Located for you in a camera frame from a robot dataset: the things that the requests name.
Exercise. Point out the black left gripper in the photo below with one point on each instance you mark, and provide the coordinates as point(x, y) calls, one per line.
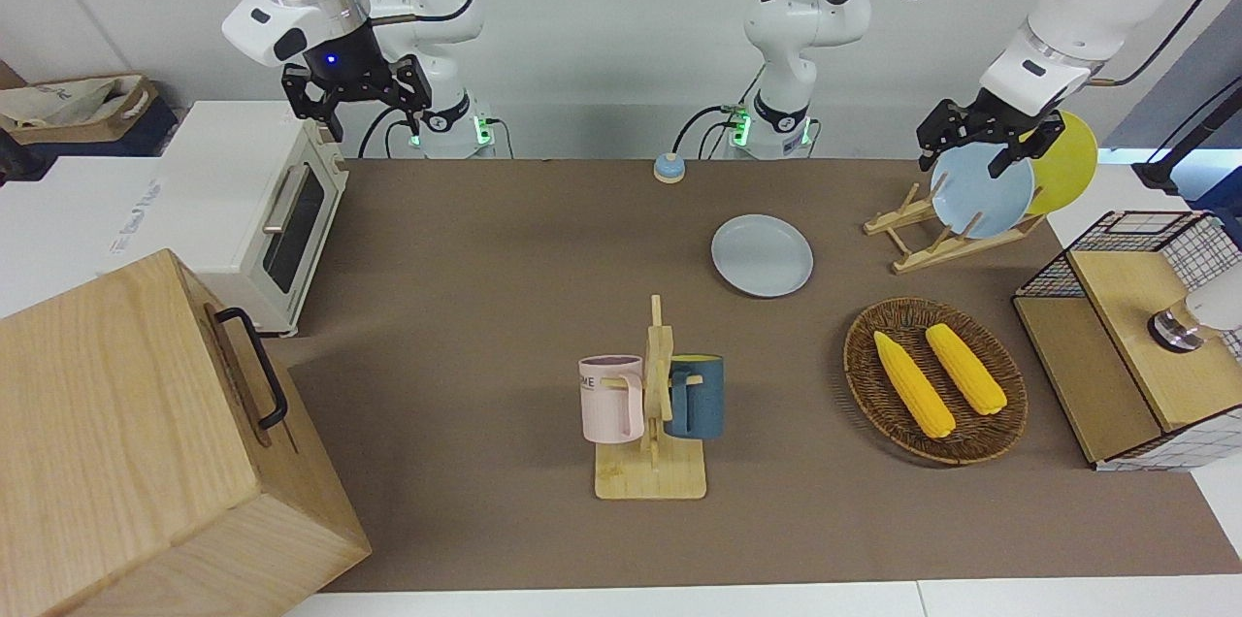
point(985, 117)

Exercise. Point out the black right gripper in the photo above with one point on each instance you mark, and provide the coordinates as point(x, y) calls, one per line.
point(354, 83)

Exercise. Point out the gray plate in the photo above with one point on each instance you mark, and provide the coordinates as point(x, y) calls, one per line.
point(762, 256)

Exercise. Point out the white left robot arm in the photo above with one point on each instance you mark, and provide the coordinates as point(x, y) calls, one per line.
point(1067, 6)

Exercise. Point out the light blue plate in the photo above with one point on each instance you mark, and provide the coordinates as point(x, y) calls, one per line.
point(980, 200)

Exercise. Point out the wooden plate rack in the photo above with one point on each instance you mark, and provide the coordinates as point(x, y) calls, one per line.
point(931, 253)

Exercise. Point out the yellow plate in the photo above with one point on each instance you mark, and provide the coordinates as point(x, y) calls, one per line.
point(1067, 166)

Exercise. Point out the white toaster oven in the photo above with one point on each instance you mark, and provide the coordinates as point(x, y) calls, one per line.
point(228, 190)

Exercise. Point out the brown table mat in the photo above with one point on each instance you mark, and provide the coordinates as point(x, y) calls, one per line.
point(466, 307)

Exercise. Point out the yellow corn cob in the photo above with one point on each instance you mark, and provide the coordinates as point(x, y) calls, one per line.
point(965, 370)
point(912, 384)

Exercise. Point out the black stand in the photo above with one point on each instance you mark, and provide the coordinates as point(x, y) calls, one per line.
point(1184, 156)

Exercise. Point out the brown wicker basket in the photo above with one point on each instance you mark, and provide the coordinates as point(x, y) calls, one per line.
point(873, 384)

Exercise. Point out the white and silver cylinder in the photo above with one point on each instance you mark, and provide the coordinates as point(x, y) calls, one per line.
point(1208, 307)

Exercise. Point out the small blue round button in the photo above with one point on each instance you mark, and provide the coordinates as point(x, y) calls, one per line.
point(669, 170)

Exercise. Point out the cardboard box with bag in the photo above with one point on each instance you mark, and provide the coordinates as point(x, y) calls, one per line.
point(58, 108)

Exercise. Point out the white foam box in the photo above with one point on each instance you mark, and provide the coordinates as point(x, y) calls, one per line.
point(68, 229)

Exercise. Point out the dark blue mug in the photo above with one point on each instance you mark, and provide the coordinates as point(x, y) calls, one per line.
point(703, 399)

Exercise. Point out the pink mug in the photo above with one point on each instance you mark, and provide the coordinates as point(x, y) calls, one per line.
point(606, 404)

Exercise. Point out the wooden cabinet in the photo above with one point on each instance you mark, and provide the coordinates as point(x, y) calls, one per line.
point(116, 442)

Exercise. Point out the wooden mug tree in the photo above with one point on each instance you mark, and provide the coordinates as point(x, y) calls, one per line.
point(650, 476)

